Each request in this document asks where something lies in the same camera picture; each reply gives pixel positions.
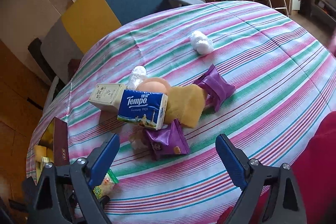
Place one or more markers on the yellow green snack bag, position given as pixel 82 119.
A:
pixel 106 187

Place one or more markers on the cream cardboard box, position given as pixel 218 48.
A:
pixel 107 97

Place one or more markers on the small white wrapped bundle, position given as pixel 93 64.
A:
pixel 137 76

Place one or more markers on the white low shelf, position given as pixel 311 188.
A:
pixel 325 12

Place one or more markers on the small green white box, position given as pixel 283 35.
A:
pixel 44 160

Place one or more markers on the white crumpled plastic bag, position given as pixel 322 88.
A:
pixel 201 43

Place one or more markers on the peach capped white bottle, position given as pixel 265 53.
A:
pixel 154 85

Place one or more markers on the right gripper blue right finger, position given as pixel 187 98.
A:
pixel 284 203

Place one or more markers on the blue Tempo tissue pack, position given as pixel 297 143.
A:
pixel 146 109

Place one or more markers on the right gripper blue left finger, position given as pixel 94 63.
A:
pixel 64 194

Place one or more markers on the maroon gold storage box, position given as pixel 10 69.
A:
pixel 55 139

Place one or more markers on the purple snack packet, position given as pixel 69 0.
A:
pixel 169 141
pixel 216 86

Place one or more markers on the blue yellow armchair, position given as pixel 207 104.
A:
pixel 85 22

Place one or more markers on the striped pink green bedsheet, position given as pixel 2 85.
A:
pixel 185 189

